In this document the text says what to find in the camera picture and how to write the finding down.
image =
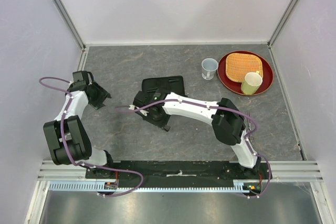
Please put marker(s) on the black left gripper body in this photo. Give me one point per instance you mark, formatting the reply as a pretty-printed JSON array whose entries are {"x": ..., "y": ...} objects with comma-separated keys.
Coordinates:
[{"x": 99, "y": 95}]

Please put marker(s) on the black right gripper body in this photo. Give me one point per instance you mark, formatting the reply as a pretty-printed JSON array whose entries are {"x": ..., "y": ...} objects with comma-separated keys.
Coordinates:
[{"x": 160, "y": 121}]

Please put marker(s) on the black zippered tool case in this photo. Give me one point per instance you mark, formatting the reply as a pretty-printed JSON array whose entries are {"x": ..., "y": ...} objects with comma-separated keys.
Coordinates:
[{"x": 173, "y": 83}]

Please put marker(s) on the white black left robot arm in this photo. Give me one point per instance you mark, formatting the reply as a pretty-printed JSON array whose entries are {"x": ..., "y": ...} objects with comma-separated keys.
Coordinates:
[{"x": 66, "y": 137}]

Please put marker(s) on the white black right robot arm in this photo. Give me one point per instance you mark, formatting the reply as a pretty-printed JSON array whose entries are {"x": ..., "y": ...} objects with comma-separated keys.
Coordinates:
[{"x": 227, "y": 122}]

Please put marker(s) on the silver hair scissors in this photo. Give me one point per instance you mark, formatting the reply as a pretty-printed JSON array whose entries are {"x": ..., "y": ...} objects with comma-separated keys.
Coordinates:
[{"x": 250, "y": 126}]

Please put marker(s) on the pale blue footed mug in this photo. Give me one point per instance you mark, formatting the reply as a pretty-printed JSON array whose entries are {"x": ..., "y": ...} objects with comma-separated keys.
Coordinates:
[{"x": 209, "y": 67}]

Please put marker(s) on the round red lacquer tray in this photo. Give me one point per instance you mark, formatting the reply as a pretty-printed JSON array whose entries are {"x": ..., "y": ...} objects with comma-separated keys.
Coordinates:
[{"x": 235, "y": 87}]

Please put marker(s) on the woven bamboo basket tray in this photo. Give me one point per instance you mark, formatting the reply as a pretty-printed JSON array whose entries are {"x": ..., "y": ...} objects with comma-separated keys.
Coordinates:
[{"x": 239, "y": 64}]

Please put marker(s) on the yellow-green ceramic mug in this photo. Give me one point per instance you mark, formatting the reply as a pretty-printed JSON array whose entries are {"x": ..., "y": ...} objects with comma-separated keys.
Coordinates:
[{"x": 251, "y": 83}]

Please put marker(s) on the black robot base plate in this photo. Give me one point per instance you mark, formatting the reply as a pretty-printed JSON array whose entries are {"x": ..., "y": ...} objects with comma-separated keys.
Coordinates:
[{"x": 136, "y": 183}]

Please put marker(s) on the aluminium front frame rail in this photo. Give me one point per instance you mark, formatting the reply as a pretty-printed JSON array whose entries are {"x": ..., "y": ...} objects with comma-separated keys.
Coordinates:
[{"x": 277, "y": 171}]

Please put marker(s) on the blue slotted cable duct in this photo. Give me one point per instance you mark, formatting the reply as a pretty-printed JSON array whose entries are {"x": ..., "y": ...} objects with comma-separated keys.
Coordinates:
[{"x": 174, "y": 186}]

